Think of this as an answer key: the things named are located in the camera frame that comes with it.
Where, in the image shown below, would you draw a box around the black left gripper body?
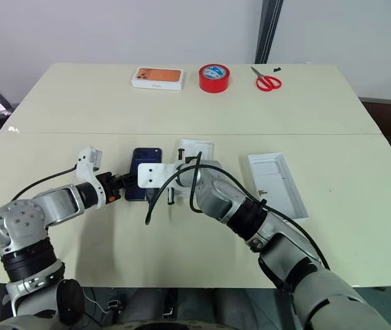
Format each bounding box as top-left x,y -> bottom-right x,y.
98,172 -> 125,205

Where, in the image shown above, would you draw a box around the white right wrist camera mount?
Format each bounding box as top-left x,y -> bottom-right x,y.
137,162 -> 183,190

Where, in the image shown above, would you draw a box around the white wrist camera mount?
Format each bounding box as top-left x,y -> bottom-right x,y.
137,162 -> 183,190
74,146 -> 109,211

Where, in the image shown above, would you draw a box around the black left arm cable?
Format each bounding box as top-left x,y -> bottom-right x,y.
10,164 -> 80,202

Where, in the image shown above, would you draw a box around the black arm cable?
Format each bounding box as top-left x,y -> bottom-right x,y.
144,151 -> 332,272
10,164 -> 80,202

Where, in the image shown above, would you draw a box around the white phone box lid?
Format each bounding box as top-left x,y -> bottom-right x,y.
247,151 -> 311,221

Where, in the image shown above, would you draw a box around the thin white cable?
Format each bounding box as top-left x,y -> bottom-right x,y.
82,287 -> 111,314

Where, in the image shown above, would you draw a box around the red tape roll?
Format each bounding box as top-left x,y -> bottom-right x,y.
198,63 -> 230,94

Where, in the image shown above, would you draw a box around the white box with orange phone print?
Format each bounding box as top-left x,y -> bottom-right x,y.
131,66 -> 186,92

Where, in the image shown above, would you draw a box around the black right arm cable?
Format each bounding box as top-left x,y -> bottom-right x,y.
144,151 -> 332,272

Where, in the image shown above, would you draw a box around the red handled scissors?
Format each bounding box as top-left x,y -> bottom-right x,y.
250,65 -> 283,92

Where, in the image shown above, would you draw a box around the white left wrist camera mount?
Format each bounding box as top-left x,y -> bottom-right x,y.
74,146 -> 109,211

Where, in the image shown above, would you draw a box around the dark grey upright pole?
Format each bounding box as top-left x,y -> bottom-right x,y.
254,0 -> 284,65

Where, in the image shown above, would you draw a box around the dark blue smartphone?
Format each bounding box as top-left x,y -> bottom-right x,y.
124,147 -> 164,203

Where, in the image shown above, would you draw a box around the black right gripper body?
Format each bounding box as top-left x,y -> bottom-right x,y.
145,187 -> 162,204

